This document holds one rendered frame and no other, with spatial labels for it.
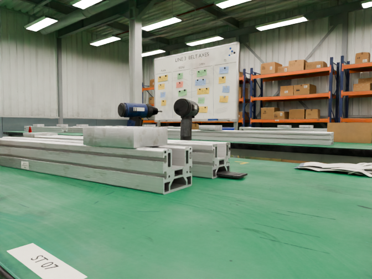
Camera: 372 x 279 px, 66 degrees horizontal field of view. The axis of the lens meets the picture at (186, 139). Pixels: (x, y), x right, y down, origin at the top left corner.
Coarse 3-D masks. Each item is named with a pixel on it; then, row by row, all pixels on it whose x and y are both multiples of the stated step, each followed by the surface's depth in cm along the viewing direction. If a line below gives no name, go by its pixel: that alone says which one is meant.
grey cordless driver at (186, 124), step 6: (180, 102) 94; (186, 102) 94; (192, 102) 99; (174, 108) 95; (180, 108) 94; (186, 108) 94; (192, 108) 96; (198, 108) 105; (180, 114) 95; (186, 114) 95; (192, 114) 100; (186, 120) 98; (180, 126) 99; (186, 126) 98; (180, 132) 98; (186, 132) 97; (180, 138) 99; (186, 138) 98
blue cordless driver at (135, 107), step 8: (120, 104) 114; (128, 104) 114; (136, 104) 117; (144, 104) 120; (120, 112) 114; (128, 112) 114; (136, 112) 116; (144, 112) 118; (152, 112) 120; (128, 120) 116; (136, 120) 117
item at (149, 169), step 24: (0, 144) 92; (24, 144) 81; (48, 144) 75; (72, 144) 69; (24, 168) 82; (48, 168) 75; (72, 168) 69; (96, 168) 66; (120, 168) 62; (144, 168) 56; (168, 168) 55; (168, 192) 55
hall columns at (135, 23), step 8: (136, 8) 889; (136, 16) 890; (136, 24) 891; (136, 32) 892; (136, 40) 893; (136, 48) 894; (136, 56) 896; (136, 64) 897; (136, 72) 898; (136, 80) 899; (136, 88) 900; (136, 96) 901
